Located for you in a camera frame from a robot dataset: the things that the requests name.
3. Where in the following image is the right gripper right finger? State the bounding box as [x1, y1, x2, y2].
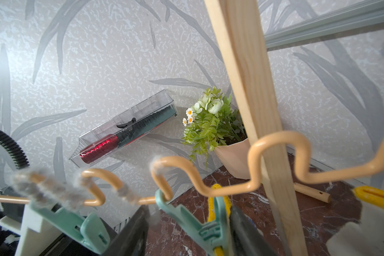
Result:
[229, 206, 277, 256]

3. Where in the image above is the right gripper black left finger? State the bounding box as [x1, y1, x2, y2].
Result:
[102, 205, 150, 256]

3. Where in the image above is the orange clip hanger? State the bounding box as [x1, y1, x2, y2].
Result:
[0, 123, 384, 207]

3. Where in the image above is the white glove red spot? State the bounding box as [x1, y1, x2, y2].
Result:
[326, 186, 384, 256]

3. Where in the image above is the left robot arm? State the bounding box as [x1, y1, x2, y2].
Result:
[0, 130, 29, 170]

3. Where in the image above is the teal clothespin clip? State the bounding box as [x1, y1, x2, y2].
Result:
[155, 190, 233, 256]
[29, 203, 111, 255]

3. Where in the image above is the potted white flower plant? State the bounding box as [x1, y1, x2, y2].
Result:
[182, 87, 250, 180]

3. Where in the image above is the wooden clothes rack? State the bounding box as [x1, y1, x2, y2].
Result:
[205, 1, 308, 256]

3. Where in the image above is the clear plastic wall bin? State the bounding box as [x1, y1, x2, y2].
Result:
[70, 90, 178, 168]

